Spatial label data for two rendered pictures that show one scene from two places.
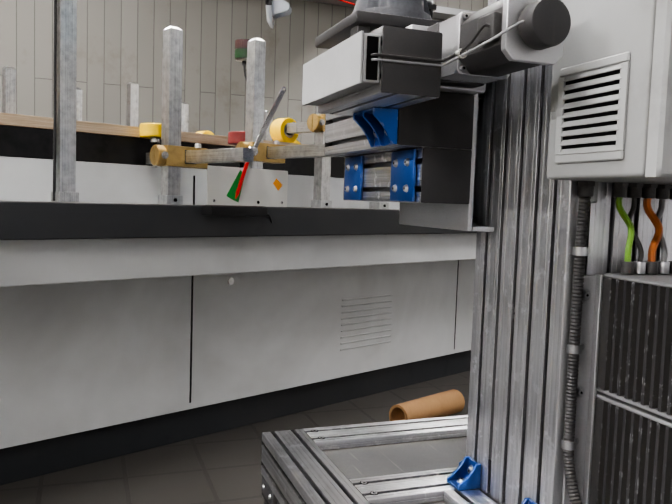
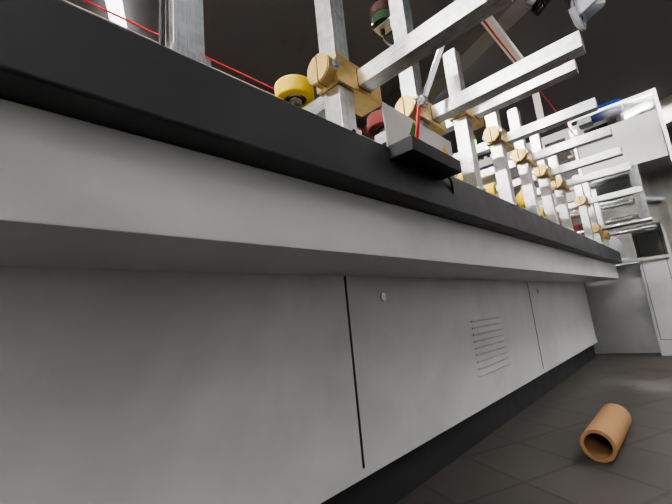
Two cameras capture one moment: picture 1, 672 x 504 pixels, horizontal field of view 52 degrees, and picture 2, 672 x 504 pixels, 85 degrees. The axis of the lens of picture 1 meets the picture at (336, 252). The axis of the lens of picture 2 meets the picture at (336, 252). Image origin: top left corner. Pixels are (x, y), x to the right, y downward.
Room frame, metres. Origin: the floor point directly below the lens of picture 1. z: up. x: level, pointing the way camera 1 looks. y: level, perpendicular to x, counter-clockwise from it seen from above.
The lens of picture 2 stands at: (1.15, 0.47, 0.42)
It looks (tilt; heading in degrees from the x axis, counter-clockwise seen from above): 10 degrees up; 357
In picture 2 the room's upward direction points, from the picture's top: 6 degrees counter-clockwise
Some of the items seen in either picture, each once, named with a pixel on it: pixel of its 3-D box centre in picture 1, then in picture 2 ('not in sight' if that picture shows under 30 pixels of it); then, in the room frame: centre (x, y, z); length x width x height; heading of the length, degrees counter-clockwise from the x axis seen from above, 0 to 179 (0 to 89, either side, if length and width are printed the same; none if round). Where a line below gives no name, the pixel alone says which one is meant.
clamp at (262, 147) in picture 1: (260, 152); (419, 118); (1.89, 0.22, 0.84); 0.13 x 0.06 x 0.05; 133
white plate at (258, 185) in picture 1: (249, 187); (424, 146); (1.83, 0.23, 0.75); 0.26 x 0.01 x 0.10; 133
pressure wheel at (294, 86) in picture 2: (155, 144); (295, 109); (1.84, 0.49, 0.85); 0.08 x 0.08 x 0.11
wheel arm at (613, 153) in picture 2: not in sight; (548, 172); (2.58, -0.53, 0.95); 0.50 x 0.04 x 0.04; 43
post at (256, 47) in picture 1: (254, 129); (411, 89); (1.87, 0.23, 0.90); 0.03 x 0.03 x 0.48; 43
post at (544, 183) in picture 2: not in sight; (544, 184); (2.56, -0.50, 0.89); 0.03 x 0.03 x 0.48; 43
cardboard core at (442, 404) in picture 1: (428, 408); (607, 429); (2.26, -0.32, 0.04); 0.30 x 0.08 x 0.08; 133
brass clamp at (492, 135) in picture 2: not in sight; (498, 139); (2.23, -0.15, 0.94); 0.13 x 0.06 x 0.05; 133
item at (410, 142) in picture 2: (243, 214); (434, 168); (1.77, 0.24, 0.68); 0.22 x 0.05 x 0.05; 133
